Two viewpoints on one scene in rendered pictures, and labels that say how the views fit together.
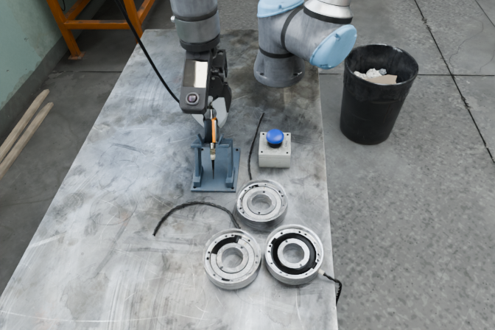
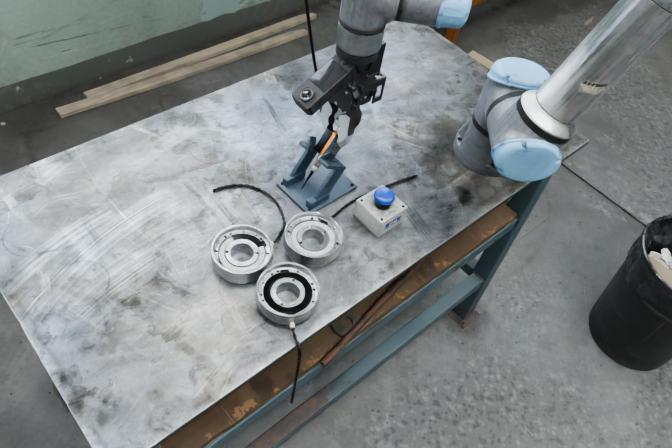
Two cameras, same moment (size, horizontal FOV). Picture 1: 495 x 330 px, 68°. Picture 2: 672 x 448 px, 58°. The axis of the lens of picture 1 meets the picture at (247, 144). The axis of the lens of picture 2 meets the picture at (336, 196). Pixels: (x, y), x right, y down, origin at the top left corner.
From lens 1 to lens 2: 0.49 m
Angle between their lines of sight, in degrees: 22
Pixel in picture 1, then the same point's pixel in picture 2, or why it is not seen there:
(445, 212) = not seen: outside the picture
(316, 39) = (505, 134)
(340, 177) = (527, 357)
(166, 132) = (314, 123)
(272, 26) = (489, 93)
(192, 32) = (342, 38)
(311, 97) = (483, 199)
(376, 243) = not seen: outside the picture
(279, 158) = (372, 218)
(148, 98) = not seen: hidden behind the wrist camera
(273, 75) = (466, 148)
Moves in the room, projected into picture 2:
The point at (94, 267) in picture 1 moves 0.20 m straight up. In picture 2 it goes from (154, 176) to (142, 95)
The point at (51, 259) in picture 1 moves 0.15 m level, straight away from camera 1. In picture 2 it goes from (135, 146) to (140, 98)
